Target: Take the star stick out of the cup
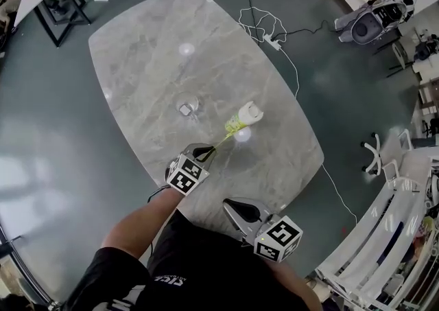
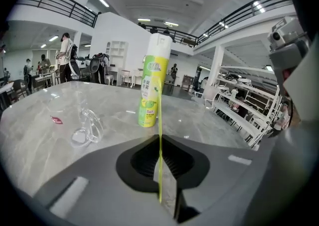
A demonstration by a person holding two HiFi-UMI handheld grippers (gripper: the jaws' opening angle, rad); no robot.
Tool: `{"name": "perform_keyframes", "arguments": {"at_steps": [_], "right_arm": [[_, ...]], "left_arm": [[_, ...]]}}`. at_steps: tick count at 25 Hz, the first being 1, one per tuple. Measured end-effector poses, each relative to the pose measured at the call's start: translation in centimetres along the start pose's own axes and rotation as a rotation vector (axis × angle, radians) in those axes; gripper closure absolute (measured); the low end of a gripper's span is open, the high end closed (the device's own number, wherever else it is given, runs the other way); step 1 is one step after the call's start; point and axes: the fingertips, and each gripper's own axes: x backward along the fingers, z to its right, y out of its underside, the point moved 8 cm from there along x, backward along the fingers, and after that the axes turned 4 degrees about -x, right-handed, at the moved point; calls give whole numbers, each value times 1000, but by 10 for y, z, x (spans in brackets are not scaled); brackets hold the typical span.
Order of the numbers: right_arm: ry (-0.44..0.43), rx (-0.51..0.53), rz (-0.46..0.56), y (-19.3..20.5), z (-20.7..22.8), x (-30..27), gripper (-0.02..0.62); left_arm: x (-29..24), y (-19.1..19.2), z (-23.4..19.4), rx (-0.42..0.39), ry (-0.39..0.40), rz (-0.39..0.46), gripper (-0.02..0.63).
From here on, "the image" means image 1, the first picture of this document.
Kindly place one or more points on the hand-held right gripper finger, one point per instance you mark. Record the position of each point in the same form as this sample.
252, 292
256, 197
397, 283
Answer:
233, 218
252, 205

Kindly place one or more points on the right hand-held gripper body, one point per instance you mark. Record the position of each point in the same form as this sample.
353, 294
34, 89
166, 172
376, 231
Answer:
278, 237

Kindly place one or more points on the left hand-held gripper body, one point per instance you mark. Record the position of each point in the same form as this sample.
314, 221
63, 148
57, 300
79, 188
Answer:
187, 175

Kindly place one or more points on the yellow star stick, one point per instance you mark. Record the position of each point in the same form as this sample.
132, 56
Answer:
224, 140

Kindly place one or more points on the person's left forearm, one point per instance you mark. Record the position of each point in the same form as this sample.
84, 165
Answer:
137, 224

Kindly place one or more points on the person's right forearm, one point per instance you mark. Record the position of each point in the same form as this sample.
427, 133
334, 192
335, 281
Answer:
302, 284

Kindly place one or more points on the clear drinking glass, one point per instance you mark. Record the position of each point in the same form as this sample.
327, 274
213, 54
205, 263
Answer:
187, 105

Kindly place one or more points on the person's black shirt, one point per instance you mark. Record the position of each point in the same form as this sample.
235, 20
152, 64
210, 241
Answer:
205, 275

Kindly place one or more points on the white metal rack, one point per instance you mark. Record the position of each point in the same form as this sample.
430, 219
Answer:
387, 234

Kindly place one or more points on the white office chair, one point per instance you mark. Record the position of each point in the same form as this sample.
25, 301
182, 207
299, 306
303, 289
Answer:
374, 155

